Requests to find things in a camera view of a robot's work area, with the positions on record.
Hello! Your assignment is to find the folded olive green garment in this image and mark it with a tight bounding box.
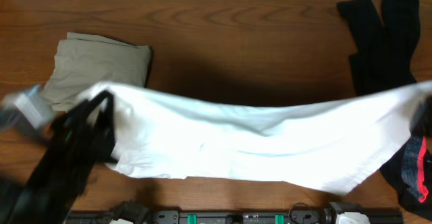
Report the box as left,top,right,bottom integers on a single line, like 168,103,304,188
41,32,152,111

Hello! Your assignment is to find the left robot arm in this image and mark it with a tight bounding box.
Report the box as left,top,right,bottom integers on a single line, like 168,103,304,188
1,90,117,224

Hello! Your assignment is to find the black garment with red stripe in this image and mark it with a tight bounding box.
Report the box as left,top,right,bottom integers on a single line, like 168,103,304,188
337,0,431,220

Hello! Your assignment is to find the white t-shirt with logo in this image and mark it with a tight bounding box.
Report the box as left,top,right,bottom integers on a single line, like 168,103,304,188
78,81,431,195

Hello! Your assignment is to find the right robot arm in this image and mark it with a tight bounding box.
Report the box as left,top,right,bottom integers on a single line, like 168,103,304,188
410,96,432,138

